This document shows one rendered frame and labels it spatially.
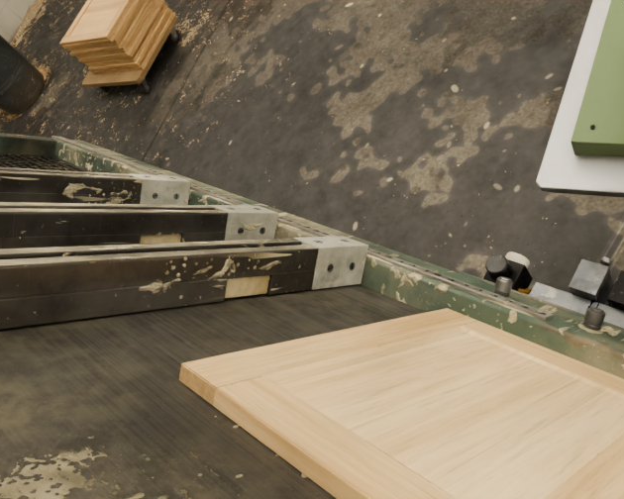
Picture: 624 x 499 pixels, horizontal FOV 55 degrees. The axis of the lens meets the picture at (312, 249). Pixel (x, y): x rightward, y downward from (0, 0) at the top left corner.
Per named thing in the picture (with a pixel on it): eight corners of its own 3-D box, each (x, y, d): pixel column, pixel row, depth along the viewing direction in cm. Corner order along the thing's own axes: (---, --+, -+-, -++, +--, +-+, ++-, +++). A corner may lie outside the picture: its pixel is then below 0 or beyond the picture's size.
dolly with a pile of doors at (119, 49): (191, 27, 371) (145, -25, 341) (153, 96, 355) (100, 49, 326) (132, 36, 408) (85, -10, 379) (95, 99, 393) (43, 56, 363)
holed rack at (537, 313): (553, 318, 87) (554, 314, 87) (545, 321, 85) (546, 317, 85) (60, 138, 195) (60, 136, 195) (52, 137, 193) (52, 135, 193)
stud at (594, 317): (602, 331, 85) (608, 311, 84) (596, 333, 83) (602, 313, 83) (585, 324, 87) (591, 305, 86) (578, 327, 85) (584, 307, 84)
